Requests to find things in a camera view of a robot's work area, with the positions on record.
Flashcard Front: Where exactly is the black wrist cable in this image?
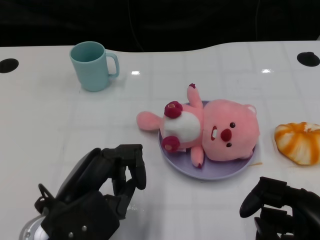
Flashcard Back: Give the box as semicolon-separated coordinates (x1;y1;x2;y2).
34;183;57;215

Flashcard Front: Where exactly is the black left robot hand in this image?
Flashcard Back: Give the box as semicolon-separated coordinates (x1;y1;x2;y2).
41;143;148;240

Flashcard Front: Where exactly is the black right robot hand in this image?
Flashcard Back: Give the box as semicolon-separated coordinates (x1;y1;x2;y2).
239;176;320;240

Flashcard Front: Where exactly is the black table grommet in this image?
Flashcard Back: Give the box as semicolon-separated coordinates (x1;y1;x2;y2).
0;58;20;74
296;51;320;67

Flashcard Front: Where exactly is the orange white striped toy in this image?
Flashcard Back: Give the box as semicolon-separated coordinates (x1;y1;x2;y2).
274;121;320;166

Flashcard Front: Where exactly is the black backdrop curtain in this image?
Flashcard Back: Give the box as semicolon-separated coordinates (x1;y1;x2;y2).
0;0;320;53

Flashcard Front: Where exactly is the purple round plate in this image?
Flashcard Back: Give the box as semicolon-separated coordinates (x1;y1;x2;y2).
158;100;257;180

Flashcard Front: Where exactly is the light blue mug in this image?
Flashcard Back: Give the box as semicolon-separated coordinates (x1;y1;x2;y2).
69;41;120;93

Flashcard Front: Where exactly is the pink plush beaver doll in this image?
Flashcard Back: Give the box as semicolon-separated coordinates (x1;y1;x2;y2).
136;83;261;169

